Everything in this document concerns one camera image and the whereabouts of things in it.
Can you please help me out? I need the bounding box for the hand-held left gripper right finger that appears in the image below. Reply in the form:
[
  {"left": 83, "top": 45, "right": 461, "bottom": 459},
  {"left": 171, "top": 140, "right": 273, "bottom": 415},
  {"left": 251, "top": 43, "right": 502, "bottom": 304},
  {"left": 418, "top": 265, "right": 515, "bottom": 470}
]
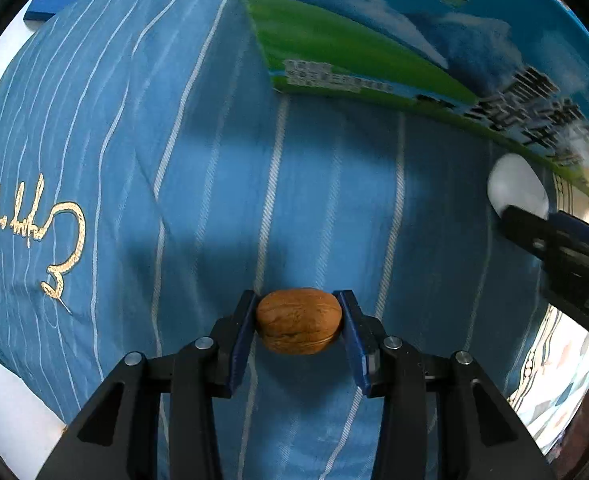
[{"left": 331, "top": 289, "right": 557, "bottom": 480}]

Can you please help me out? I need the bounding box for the printed cardboard box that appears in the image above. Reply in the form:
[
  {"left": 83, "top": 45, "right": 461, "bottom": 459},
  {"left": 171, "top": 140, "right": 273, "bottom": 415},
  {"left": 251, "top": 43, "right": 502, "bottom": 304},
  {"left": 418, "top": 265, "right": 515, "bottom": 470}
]
[{"left": 232, "top": 0, "right": 589, "bottom": 198}]

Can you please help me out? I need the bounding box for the brown walnut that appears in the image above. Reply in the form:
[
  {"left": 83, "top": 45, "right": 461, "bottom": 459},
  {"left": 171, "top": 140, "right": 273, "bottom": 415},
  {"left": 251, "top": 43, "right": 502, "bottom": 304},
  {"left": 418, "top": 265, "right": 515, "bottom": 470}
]
[{"left": 255, "top": 287, "right": 343, "bottom": 356}]

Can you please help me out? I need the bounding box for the small white case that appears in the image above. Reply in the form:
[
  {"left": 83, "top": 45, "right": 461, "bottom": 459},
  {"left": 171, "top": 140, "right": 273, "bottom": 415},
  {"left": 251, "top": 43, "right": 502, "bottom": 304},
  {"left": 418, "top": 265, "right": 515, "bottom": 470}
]
[{"left": 487, "top": 154, "right": 551, "bottom": 221}]

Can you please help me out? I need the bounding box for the orange blue checkered cloth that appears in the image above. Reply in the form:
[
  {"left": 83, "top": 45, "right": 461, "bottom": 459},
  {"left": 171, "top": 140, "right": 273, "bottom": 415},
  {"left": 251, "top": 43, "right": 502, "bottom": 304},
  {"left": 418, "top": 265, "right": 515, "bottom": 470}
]
[{"left": 507, "top": 172, "right": 589, "bottom": 463}]

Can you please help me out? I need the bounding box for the blue striped blanket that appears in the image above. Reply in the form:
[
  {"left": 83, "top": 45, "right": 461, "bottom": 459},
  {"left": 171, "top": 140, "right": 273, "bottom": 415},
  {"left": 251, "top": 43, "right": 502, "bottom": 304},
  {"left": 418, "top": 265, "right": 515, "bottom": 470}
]
[{"left": 0, "top": 0, "right": 589, "bottom": 480}]

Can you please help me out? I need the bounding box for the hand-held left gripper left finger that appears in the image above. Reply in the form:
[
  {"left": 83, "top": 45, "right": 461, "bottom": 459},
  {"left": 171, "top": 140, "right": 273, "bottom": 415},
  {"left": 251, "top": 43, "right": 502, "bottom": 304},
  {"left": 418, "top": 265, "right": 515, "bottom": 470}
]
[{"left": 37, "top": 289, "right": 258, "bottom": 480}]

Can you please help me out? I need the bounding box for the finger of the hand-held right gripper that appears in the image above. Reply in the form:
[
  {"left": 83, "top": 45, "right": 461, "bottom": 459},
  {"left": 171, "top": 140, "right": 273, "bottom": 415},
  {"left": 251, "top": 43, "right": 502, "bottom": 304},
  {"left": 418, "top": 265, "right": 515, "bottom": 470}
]
[
  {"left": 501, "top": 205, "right": 589, "bottom": 343},
  {"left": 549, "top": 211, "right": 589, "bottom": 278}
]

